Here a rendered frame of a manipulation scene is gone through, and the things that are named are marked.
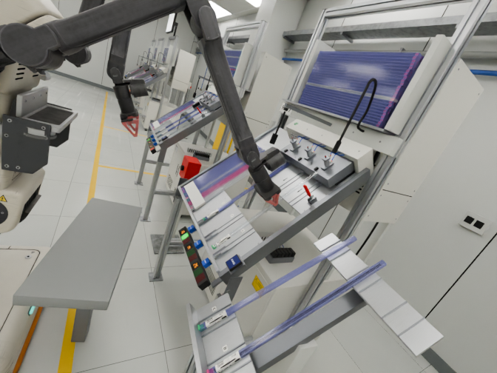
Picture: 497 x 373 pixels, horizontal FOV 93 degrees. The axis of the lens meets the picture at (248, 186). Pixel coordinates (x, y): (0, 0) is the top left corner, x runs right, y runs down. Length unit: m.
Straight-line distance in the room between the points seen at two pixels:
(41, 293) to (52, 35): 0.68
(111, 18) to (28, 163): 0.48
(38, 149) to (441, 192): 2.53
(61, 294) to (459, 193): 2.50
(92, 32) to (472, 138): 2.45
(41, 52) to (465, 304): 2.64
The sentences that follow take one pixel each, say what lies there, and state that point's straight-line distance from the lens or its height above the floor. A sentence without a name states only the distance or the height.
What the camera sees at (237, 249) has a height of 0.79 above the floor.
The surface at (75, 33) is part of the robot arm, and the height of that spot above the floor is 1.30.
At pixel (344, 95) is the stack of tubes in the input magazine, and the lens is 1.20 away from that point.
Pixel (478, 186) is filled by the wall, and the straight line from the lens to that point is 2.45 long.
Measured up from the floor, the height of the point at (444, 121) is 1.53.
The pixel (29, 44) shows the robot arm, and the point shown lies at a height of 1.24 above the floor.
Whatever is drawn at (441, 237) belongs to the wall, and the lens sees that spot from 2.48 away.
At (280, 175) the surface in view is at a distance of 1.13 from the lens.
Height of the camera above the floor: 1.30
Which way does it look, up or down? 19 degrees down
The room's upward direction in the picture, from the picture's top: 22 degrees clockwise
